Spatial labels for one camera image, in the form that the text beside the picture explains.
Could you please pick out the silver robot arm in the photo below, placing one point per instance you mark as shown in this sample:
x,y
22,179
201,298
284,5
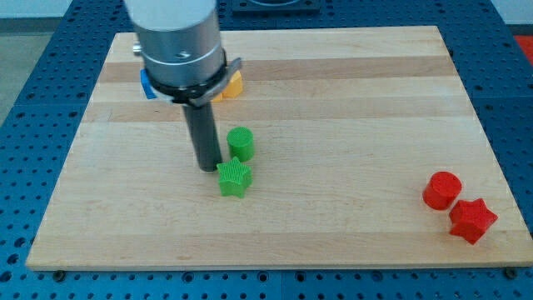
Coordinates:
x,y
181,46

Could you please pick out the red cylinder block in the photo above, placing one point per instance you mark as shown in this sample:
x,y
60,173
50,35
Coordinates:
x,y
441,190

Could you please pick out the yellow block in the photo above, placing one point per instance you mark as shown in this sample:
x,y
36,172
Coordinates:
x,y
232,90

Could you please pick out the blue block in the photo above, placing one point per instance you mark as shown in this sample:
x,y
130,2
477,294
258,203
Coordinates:
x,y
146,85

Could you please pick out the black mounting plate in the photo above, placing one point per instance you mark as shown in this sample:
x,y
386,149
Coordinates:
x,y
275,6

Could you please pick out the wooden board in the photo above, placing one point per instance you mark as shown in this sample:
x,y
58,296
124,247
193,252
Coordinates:
x,y
349,125

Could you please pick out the green cylinder block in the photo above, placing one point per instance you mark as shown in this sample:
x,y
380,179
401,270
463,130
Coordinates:
x,y
240,142

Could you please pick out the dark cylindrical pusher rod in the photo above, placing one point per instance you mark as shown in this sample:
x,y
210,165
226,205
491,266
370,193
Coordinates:
x,y
203,132

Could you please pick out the red star block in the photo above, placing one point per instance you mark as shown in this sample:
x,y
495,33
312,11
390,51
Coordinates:
x,y
471,220

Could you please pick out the green star block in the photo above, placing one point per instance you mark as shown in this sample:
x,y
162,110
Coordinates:
x,y
235,178

